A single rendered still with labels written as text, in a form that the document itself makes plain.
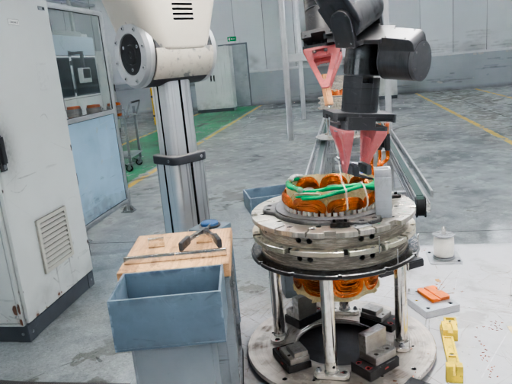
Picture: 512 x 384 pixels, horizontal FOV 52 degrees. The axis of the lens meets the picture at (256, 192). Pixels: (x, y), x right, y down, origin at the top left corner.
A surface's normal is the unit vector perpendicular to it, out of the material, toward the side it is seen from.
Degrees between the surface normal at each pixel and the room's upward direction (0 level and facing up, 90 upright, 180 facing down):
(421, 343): 0
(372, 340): 90
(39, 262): 90
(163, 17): 90
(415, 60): 95
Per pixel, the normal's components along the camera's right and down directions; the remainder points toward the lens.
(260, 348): -0.09, -0.97
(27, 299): 0.98, -0.05
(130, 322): 0.03, 0.24
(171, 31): 0.69, 0.11
